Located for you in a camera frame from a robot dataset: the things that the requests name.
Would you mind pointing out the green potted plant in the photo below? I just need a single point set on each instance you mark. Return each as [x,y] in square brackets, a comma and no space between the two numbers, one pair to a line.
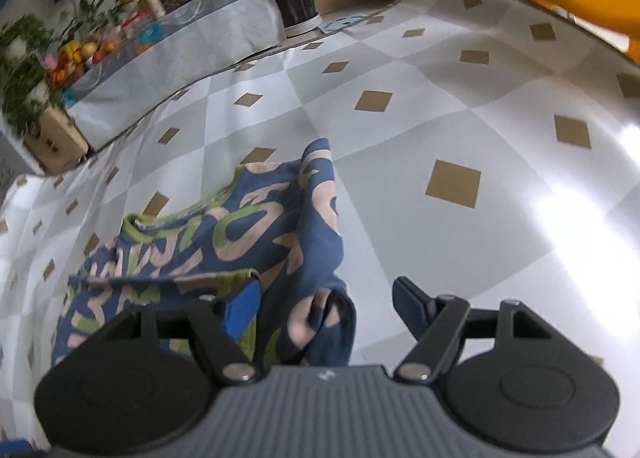
[22,68]

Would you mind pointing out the blue lettered sweatshirt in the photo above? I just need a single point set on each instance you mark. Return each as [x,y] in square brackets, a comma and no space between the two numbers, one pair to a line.
[260,238]

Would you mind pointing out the round-dial floor scale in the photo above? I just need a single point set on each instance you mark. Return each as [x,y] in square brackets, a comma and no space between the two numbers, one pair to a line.
[344,23]

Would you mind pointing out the white bottle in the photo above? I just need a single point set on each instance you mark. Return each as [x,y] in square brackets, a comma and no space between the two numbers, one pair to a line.
[154,3]

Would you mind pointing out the cardboard box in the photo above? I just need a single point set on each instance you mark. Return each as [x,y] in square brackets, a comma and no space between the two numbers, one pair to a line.
[55,143]

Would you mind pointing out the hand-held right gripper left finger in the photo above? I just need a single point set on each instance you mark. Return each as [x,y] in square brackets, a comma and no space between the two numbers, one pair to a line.
[242,307]

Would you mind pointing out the fruit basket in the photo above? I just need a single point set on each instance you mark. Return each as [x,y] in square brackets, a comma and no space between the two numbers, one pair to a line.
[80,58]

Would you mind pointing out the cloth covered side table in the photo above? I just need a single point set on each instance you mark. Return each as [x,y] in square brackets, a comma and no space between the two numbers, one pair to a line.
[190,48]

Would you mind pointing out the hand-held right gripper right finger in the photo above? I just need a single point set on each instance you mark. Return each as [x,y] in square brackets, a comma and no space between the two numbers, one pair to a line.
[411,307]

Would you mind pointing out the grey white checkered tablecloth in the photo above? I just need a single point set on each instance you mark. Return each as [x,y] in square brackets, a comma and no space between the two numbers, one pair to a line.
[450,113]

